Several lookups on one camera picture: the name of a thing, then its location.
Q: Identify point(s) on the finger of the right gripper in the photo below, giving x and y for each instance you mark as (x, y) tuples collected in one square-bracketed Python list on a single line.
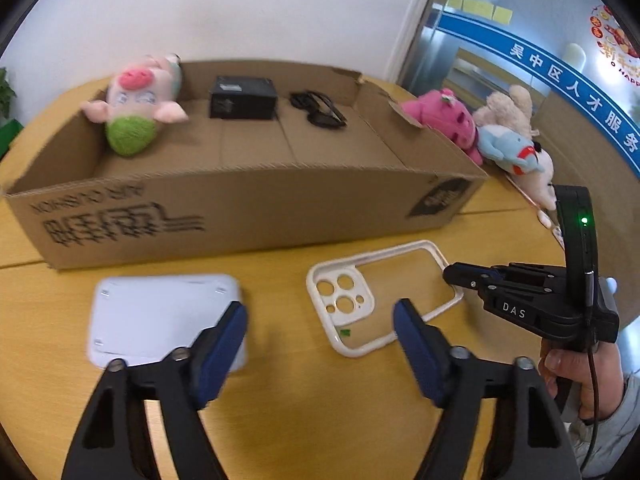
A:
[(471, 276)]

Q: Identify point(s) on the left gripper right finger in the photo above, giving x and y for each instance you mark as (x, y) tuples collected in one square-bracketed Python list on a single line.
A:
[(528, 439)]

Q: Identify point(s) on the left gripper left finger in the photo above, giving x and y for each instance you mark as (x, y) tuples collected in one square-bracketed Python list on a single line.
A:
[(112, 439)]

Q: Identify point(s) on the white power bank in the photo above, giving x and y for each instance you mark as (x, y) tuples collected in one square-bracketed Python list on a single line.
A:
[(139, 319)]

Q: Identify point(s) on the white clear phone case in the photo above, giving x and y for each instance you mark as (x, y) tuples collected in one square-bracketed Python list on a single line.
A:
[(354, 297)]

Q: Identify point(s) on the grey sleeve right forearm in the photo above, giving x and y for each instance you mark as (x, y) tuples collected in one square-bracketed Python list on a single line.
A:
[(615, 444)]

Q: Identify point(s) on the person's right hand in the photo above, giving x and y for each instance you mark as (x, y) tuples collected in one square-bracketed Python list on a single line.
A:
[(557, 363)]

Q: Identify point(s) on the small white earbuds case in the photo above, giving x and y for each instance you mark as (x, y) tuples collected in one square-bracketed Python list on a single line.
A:
[(545, 220)]

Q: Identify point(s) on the light blue plush toy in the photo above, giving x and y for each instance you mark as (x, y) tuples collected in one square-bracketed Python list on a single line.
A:
[(509, 150)]

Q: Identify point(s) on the beige bunny plush toy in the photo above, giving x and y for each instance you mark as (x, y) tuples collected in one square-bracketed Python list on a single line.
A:
[(513, 110)]

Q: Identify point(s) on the magenta plush toy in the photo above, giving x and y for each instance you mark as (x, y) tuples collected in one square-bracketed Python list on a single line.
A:
[(442, 111)]

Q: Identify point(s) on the blue glass door banner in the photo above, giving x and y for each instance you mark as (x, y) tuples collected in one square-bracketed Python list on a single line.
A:
[(596, 106)]

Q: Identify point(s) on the black sunglasses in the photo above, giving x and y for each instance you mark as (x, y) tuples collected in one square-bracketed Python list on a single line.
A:
[(321, 110)]

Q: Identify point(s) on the yellow sticky notes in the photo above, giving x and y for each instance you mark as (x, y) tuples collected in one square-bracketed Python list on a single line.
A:
[(483, 9)]

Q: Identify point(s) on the brown cardboard box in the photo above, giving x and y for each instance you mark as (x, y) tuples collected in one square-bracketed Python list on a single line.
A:
[(212, 186)]

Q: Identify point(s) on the black rectangular box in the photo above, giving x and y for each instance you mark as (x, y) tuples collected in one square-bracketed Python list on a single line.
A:
[(243, 98)]

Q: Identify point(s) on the green covered side table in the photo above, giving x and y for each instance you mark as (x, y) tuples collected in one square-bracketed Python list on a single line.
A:
[(8, 132)]

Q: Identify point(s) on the pink pig plush toy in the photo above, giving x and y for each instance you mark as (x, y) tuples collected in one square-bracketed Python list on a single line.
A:
[(138, 100)]

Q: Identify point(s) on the green potted plant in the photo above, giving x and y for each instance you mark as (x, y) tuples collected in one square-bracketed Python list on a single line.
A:
[(7, 94)]

